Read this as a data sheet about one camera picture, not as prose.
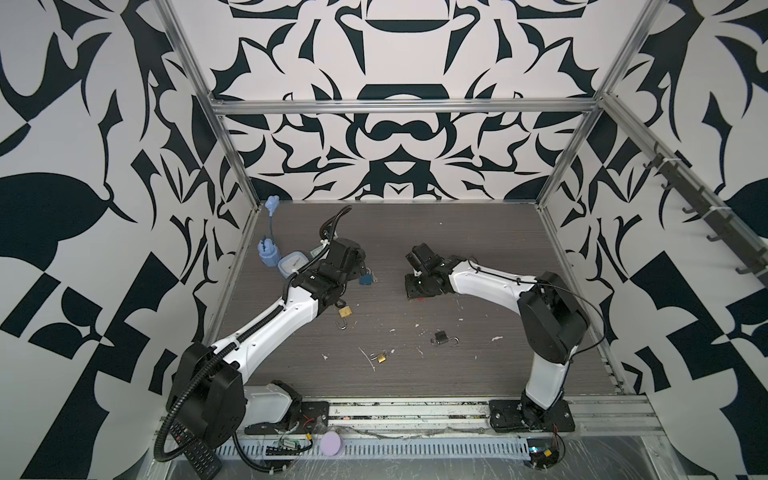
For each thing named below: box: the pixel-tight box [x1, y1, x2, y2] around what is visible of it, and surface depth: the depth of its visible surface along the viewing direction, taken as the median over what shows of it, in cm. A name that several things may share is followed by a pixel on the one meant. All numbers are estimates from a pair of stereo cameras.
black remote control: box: [169, 420, 223, 480], surface depth 69 cm
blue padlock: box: [359, 267, 373, 285], surface depth 101 cm
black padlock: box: [430, 330, 449, 346], surface depth 88 cm
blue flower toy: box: [257, 195, 282, 268], surface depth 98 cm
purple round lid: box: [320, 431, 344, 457], surface depth 65 cm
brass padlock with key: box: [335, 306, 353, 330], surface depth 93 cm
